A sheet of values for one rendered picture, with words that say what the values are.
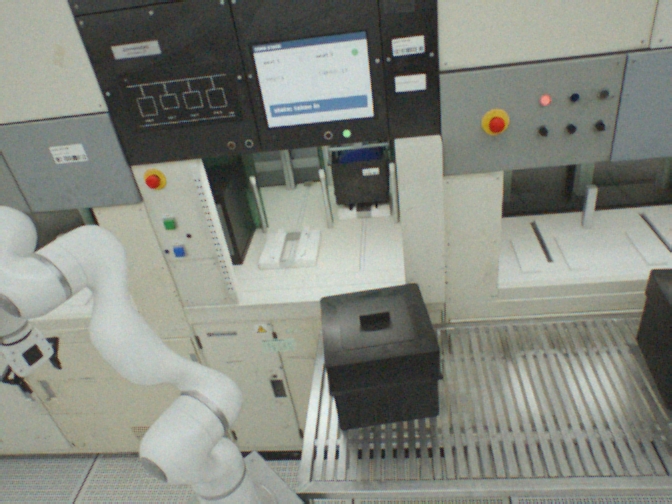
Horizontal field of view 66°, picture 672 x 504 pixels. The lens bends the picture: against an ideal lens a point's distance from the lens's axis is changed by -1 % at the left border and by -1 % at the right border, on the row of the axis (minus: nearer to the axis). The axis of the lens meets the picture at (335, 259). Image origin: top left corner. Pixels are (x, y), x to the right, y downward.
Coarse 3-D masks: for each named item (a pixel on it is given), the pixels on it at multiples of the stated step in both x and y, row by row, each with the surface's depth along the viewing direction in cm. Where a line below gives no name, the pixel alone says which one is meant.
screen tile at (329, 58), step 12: (336, 48) 128; (348, 48) 128; (360, 48) 128; (324, 60) 130; (336, 60) 130; (348, 60) 130; (360, 60) 129; (360, 72) 131; (324, 84) 133; (336, 84) 133; (348, 84) 133; (360, 84) 133
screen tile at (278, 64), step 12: (264, 60) 131; (276, 60) 131; (288, 60) 131; (264, 72) 133; (276, 72) 132; (288, 72) 132; (300, 72) 132; (276, 84) 134; (288, 84) 134; (300, 84) 134; (276, 96) 136; (288, 96) 136; (300, 96) 136
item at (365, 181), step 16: (384, 144) 206; (336, 160) 218; (384, 160) 200; (336, 176) 205; (352, 176) 204; (368, 176) 204; (384, 176) 203; (336, 192) 209; (352, 192) 208; (368, 192) 208; (384, 192) 207; (352, 208) 216
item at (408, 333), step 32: (384, 288) 151; (416, 288) 149; (352, 320) 141; (384, 320) 139; (416, 320) 138; (352, 352) 131; (384, 352) 130; (416, 352) 128; (352, 384) 132; (384, 384) 133
